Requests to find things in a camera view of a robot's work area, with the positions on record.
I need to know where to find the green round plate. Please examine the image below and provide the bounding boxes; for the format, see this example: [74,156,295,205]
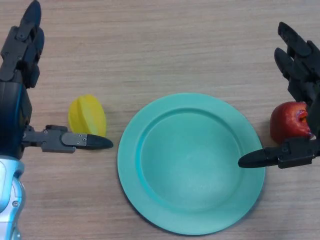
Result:
[117,92,266,236]

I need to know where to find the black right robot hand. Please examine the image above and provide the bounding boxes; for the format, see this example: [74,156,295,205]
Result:
[237,21,320,170]

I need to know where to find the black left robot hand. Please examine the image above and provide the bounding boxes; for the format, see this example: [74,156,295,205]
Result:
[0,0,114,161]

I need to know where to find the yellow starfruit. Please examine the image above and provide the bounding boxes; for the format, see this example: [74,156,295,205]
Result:
[68,93,107,137]

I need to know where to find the red apple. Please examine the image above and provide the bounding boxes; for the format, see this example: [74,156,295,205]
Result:
[269,101,316,144]

